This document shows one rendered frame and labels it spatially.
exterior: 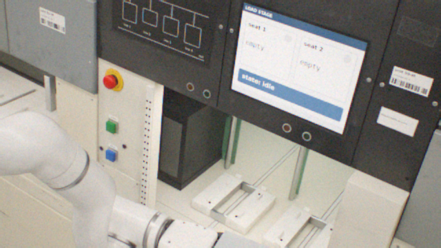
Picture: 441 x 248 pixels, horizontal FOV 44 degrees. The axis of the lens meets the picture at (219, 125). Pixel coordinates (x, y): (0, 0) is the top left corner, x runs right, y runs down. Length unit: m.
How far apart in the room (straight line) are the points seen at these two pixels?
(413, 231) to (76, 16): 1.00
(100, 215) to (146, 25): 0.53
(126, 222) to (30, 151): 0.35
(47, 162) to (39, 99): 1.55
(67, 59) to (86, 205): 0.67
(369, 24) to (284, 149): 1.19
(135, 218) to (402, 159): 0.56
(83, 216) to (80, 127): 0.66
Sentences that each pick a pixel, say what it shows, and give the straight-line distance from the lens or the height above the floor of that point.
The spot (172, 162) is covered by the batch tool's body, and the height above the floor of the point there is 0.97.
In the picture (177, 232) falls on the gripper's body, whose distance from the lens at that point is 1.16.
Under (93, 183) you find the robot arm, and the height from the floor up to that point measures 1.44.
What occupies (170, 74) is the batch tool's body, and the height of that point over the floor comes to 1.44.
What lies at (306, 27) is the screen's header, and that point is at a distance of 1.15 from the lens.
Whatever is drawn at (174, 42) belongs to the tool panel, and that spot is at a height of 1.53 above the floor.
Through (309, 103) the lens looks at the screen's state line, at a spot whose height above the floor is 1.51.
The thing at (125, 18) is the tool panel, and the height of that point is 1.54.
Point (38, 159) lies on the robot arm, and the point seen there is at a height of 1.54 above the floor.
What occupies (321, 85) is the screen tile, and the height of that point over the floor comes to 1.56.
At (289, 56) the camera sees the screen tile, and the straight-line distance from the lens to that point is 1.18.
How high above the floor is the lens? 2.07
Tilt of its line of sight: 32 degrees down
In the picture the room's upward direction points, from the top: 8 degrees clockwise
